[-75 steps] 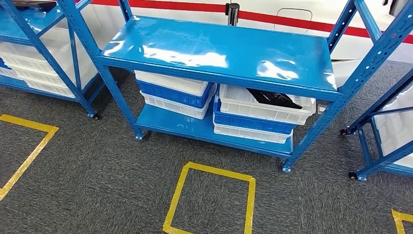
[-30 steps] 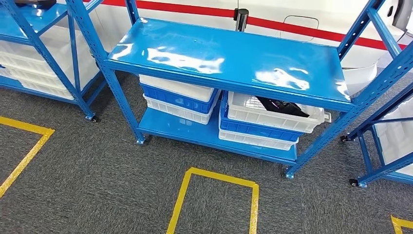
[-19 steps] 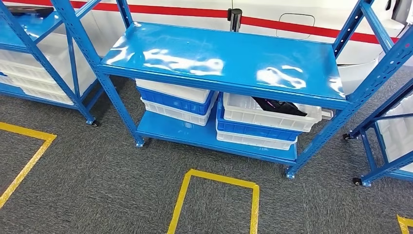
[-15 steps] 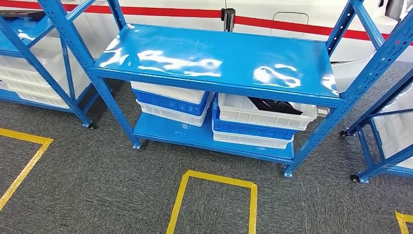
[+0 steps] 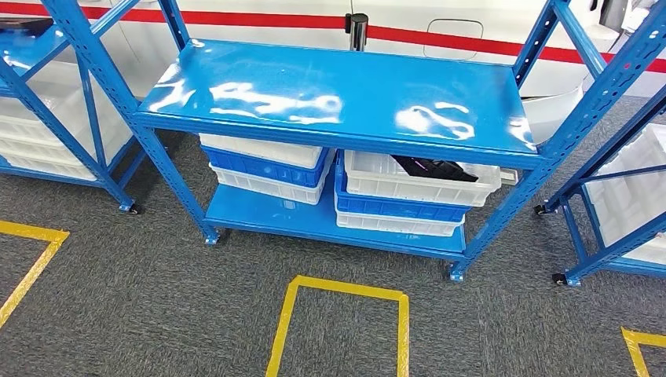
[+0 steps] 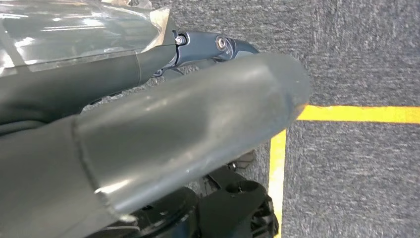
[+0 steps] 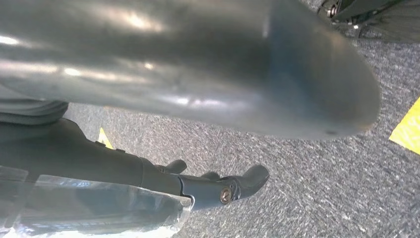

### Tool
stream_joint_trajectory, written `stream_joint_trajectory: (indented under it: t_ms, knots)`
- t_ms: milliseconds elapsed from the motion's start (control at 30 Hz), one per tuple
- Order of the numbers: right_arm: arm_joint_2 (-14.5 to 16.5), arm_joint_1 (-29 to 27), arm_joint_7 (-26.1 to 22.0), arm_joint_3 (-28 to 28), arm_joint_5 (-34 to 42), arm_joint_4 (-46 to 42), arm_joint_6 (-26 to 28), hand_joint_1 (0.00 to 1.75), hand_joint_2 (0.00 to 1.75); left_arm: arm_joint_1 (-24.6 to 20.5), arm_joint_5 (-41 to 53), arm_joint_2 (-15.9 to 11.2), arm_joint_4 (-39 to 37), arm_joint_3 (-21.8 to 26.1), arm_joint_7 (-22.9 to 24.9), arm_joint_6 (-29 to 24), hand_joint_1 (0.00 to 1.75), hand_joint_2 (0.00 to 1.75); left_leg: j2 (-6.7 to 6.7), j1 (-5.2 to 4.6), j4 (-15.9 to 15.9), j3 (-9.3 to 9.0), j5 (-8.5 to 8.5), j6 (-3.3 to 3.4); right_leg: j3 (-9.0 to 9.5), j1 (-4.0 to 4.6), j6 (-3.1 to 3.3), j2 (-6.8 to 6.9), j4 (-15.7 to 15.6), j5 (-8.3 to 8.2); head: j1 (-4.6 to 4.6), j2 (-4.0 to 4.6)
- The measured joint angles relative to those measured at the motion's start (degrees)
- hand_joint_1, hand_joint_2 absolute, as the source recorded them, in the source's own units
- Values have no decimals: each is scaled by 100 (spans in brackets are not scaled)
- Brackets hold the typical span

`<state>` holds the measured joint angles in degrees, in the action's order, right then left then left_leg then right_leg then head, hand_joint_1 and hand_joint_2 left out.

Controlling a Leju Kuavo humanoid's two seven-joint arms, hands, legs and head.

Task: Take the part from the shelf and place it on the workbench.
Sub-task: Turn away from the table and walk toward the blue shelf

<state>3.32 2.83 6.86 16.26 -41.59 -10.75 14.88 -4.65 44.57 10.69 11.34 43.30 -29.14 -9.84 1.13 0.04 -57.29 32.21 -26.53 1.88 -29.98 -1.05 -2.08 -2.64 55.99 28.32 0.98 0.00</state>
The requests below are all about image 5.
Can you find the yellow floor tape square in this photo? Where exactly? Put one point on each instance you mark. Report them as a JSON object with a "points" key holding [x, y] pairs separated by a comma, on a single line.
{"points": [[635, 346], [31, 273]]}

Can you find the blue metal shelf rack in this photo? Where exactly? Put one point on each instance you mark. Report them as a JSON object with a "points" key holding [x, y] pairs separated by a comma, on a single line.
{"points": [[91, 119], [338, 93], [572, 234]]}

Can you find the black stanchion post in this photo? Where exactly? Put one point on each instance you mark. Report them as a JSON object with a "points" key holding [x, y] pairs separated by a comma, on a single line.
{"points": [[358, 31]]}

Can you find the black plastic part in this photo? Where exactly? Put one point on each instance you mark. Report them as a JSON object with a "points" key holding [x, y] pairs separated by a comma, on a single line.
{"points": [[437, 169]]}

